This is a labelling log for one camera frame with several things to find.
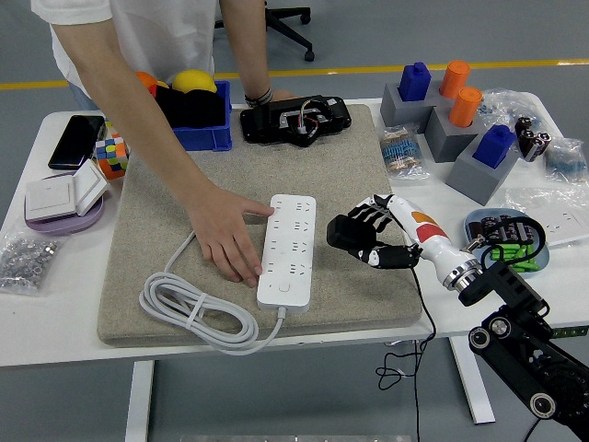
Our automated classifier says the black office chair base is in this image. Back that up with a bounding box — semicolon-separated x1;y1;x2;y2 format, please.
214;0;317;64

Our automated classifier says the bundle of black capacitors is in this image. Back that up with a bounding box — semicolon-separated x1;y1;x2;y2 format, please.
514;116;553;163

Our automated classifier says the bag of blue resistors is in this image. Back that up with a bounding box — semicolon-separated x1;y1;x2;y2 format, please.
542;136;589;185

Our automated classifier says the purple dish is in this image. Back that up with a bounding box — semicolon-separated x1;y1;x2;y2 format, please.
24;172;106;238

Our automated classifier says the orange fruit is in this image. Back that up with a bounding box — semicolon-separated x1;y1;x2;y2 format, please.
134;71;160;98

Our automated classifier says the thin black adapter cord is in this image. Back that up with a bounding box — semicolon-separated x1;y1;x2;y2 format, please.
375;266;436;442

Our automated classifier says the large colourful puzzle cube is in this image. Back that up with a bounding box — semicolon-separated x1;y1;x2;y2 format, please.
94;135;131;180

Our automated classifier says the blue peg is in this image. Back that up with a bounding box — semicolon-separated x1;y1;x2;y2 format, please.
472;123;518;170
398;62;433;102

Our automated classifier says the black drawstring pouch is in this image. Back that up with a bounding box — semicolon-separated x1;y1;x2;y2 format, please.
154;85;227;130

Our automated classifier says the black wrist band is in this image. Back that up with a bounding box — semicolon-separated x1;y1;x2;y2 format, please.
244;87;274;109

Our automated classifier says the yellow lemon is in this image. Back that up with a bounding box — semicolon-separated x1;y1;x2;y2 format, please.
171;68;218;95

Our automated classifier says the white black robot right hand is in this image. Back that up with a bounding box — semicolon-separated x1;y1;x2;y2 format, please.
342;192;464;283

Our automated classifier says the tilted white wall switch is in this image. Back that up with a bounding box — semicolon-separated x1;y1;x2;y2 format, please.
72;158;110;217

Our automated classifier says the white power strip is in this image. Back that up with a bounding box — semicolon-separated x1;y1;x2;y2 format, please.
256;193;318;315

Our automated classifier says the black table control panel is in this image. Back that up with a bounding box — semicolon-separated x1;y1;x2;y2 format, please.
550;325;589;341

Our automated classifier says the pile of green batteries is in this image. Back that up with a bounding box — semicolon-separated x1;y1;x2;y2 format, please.
491;243;537;273

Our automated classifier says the clear bag around socket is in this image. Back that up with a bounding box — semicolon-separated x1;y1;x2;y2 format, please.
504;185;589;250

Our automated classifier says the white wall socket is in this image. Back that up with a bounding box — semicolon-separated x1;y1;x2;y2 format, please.
533;204;589;249

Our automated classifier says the clear plastic bag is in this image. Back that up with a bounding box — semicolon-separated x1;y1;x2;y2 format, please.
477;87;540;134

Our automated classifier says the wide grey block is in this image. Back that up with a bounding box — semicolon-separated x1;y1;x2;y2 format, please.
380;81;455;134

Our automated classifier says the light blue plate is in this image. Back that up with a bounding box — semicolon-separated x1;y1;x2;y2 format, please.
463;207;551;280

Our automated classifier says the white table leg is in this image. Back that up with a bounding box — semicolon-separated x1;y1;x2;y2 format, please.
449;335;497;425
124;360;156;442

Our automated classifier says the blue plastic bin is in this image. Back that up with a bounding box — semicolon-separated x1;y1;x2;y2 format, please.
172;80;234;152

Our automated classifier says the white power cord with plug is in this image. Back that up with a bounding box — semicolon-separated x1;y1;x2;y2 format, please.
139;229;287;356

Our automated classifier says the orange cylinder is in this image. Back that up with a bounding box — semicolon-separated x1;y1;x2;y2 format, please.
439;59;472;99
448;86;484;129

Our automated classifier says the bag of striped resistors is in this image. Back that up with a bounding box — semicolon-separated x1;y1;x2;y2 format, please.
377;123;433;181

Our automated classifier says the black plug adapter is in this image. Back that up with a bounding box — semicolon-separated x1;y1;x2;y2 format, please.
326;213;369;252

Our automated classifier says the black smartphone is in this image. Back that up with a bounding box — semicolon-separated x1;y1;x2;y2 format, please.
47;114;106;170

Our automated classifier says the person's right hand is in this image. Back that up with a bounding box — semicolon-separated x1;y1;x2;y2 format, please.
188;186;276;289

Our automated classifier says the flat white wall switch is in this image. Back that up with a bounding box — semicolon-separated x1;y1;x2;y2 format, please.
24;174;78;223

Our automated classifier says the black device housing with wires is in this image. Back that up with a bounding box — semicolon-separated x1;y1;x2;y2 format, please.
239;95;353;148

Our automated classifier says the grey-brown mat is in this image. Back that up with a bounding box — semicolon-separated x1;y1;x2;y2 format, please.
96;103;422;349

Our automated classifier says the bag of metal nuts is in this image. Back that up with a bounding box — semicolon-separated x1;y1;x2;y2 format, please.
0;229;62;297

